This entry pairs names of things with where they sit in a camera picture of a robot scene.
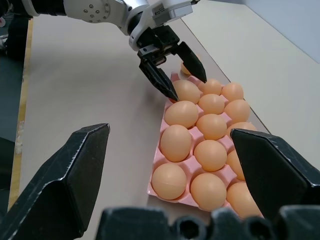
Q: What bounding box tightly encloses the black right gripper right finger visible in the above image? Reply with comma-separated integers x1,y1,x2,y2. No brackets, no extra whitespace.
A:
230,128,320,221

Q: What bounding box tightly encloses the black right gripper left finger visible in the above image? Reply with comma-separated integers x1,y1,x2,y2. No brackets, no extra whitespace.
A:
0,123,111,240

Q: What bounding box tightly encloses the brown egg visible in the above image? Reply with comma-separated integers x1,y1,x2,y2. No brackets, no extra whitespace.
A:
151,163,188,201
226,121,258,138
224,99,251,123
193,139,228,172
180,54,200,76
160,124,193,163
226,182,263,220
164,100,200,129
198,93,226,115
172,79,202,105
220,82,245,102
198,78,223,96
190,172,228,211
226,149,247,181
195,113,228,141

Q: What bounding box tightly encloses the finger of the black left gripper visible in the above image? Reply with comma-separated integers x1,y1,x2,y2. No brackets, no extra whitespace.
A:
174,41,208,84
139,59,180,102

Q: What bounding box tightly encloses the pink plastic egg tray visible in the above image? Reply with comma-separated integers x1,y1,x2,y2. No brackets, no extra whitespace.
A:
146,72,265,220

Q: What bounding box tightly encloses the dark background object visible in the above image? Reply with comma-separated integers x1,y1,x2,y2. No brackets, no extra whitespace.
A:
0,0,34,60

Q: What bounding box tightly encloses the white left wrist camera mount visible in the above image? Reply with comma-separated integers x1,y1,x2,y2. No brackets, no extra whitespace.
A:
128,0,195,52

